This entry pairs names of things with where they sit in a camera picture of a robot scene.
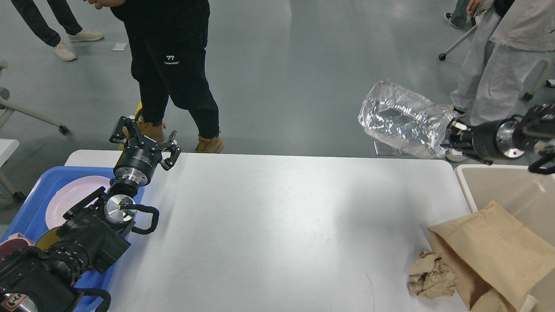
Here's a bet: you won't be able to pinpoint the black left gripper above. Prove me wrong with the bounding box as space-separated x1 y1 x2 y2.
110 110 182 186

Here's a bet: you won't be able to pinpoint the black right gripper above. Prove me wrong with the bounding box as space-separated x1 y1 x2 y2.
442 119 525 166

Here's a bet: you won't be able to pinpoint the aluminium foil tray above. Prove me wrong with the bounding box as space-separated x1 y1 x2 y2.
358 80 460 159

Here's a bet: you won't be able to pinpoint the pink plate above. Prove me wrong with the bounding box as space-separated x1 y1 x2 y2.
44 175 110 229

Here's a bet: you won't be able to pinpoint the large brown paper bag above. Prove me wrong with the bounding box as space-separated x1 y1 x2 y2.
428 201 554 312

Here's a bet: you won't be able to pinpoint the brown paper ball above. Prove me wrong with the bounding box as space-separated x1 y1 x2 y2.
408 251 456 299

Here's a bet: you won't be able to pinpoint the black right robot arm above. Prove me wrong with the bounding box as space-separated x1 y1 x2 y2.
441 104 555 175

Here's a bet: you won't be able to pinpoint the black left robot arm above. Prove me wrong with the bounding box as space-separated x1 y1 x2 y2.
0 116 181 312

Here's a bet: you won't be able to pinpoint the metal floor plates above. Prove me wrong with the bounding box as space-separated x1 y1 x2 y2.
373 141 410 156

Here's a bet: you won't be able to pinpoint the beige plastic bin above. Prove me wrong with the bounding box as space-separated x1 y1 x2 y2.
455 165 555 312

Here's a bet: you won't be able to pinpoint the person in black clothes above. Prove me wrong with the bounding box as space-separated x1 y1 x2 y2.
89 0 224 153

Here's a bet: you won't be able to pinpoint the person in grey sweatpants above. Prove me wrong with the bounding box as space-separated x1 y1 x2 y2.
451 0 555 127

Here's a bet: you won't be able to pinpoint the person in jeans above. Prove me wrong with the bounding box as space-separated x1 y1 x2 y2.
444 0 470 29

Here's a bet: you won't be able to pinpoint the blue mug yellow inside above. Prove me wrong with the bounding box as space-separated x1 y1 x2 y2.
36 226 61 251

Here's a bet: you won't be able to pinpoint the white chair legs left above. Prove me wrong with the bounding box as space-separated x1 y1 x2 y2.
0 87 69 203

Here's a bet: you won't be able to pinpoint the pink mug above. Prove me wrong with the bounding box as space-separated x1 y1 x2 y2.
0 233 36 261

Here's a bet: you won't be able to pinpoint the person in dark trousers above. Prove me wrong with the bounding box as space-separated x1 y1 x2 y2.
11 0 104 62

